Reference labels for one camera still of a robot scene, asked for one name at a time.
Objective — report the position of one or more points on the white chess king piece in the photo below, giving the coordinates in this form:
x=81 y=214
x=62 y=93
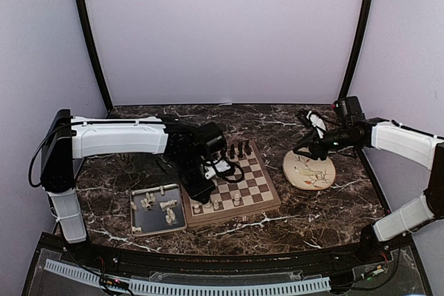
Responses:
x=236 y=199

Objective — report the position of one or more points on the black right frame post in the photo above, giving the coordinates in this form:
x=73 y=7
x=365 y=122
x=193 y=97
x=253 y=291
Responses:
x=356 y=48

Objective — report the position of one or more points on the dark chess pieces row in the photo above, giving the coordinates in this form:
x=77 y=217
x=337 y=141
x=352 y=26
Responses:
x=238 y=150

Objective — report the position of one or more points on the white chess pieces in tray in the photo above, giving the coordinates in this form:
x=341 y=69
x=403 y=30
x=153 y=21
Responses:
x=156 y=206

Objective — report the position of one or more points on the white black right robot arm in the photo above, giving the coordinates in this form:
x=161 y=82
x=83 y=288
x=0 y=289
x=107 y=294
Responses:
x=354 y=129

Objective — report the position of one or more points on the white perforated cable duct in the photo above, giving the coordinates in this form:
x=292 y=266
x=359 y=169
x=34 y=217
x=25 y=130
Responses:
x=162 y=283

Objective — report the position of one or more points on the metal tray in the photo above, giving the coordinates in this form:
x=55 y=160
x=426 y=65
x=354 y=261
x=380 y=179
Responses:
x=157 y=211

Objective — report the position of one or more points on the black front rail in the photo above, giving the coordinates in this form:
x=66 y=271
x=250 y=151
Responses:
x=225 y=255

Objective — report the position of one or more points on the black left frame post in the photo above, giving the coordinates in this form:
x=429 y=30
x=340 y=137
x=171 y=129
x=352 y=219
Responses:
x=93 y=54

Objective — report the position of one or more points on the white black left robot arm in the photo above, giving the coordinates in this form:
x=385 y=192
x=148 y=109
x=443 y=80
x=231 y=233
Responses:
x=196 y=152

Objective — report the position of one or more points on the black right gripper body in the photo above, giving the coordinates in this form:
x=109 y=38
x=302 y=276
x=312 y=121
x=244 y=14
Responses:
x=318 y=147

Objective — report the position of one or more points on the round bird pattern plate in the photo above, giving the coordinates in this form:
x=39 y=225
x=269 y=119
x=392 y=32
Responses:
x=308 y=174

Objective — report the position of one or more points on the wooden chess board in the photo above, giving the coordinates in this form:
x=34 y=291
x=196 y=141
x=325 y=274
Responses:
x=257 y=191

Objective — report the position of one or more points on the black frame post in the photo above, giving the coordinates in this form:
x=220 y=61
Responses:
x=356 y=48
x=93 y=54

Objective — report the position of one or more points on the white chess knight piece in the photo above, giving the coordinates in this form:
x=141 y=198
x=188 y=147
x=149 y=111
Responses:
x=207 y=206

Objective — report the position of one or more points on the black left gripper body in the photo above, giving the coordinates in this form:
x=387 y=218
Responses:
x=188 y=177

